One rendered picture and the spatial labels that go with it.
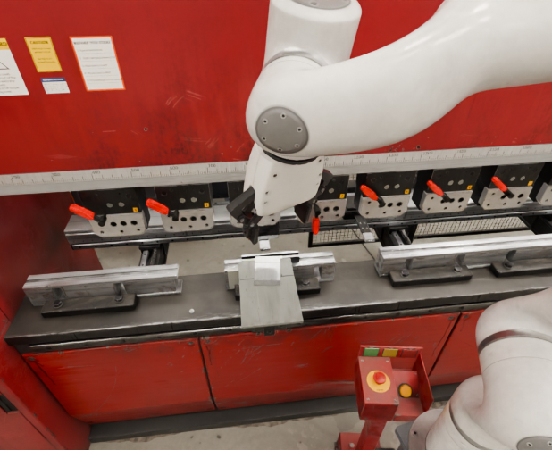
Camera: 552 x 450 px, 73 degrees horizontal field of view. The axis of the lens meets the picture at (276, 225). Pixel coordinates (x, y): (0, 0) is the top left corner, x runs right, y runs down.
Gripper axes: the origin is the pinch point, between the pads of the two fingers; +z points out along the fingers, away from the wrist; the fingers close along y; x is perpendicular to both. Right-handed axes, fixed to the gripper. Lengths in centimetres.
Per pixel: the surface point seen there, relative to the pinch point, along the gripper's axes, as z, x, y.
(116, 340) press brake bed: 84, -36, 31
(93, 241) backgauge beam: 80, -78, 27
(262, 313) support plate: 58, -11, -9
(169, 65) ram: -0.6, -49.4, -2.0
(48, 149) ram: 21, -59, 27
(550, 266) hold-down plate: 60, 23, -115
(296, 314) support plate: 57, -5, -18
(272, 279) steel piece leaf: 60, -21, -19
